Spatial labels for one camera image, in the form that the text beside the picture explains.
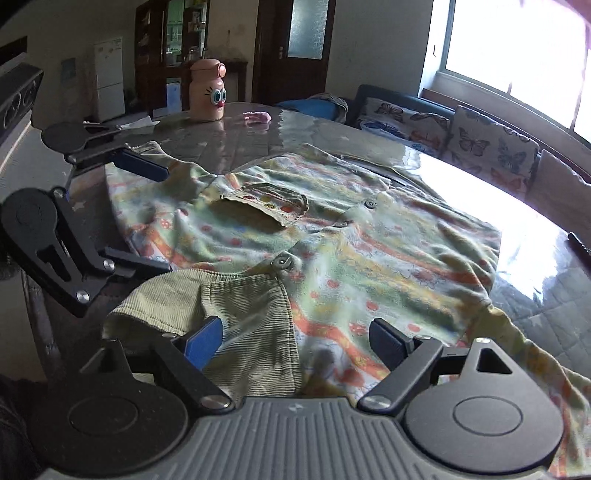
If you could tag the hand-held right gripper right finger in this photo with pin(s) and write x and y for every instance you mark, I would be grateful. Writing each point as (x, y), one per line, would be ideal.
(388, 341)

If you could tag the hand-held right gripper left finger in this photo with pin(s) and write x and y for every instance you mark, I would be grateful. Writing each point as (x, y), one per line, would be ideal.
(205, 341)

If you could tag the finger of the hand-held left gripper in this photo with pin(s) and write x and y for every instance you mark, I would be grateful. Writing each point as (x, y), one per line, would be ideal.
(138, 165)
(138, 264)

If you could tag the colourful patterned shirt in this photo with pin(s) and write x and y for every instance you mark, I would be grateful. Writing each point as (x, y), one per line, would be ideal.
(369, 258)

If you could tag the white tissue paper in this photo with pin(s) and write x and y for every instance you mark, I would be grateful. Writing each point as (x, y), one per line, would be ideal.
(141, 122)

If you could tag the light blue storage box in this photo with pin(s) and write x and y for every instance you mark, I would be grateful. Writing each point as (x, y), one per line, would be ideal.
(173, 94)

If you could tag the white fridge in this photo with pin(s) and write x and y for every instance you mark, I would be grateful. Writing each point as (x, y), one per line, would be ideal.
(109, 83)

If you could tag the dark wooden display cabinet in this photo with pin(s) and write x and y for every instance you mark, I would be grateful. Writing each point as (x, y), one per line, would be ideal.
(147, 78)

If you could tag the pink cartoon face bottle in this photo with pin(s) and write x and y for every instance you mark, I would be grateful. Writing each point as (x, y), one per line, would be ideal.
(205, 104)

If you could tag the water dispenser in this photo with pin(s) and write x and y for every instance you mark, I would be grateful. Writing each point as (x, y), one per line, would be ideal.
(69, 69)

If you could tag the small pink cloth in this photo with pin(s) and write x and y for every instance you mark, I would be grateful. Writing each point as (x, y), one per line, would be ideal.
(256, 117)

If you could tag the dark wooden glass door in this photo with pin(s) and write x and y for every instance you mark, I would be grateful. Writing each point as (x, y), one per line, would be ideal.
(272, 74)

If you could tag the black round turntable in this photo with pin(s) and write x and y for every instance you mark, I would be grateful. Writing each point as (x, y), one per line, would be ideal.
(401, 179)

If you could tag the blue blanket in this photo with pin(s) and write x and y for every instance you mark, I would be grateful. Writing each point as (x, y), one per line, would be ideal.
(309, 108)

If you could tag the grey cloth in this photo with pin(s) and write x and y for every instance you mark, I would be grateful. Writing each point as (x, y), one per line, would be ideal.
(334, 101)

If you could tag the square butterfly cushion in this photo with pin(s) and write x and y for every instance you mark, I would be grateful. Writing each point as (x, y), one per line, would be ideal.
(489, 152)

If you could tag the black remote control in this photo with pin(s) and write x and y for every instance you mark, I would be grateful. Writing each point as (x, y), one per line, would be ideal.
(579, 243)

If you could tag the wide butterfly cushion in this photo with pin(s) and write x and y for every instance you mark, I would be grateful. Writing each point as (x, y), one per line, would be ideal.
(401, 124)

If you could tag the plain white cushion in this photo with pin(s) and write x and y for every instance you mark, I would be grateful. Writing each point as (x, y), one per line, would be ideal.
(563, 189)

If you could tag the dark blue sofa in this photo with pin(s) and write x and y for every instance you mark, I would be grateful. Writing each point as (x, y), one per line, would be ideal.
(406, 104)

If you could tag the window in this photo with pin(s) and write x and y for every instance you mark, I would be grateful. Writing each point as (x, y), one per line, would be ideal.
(485, 46)

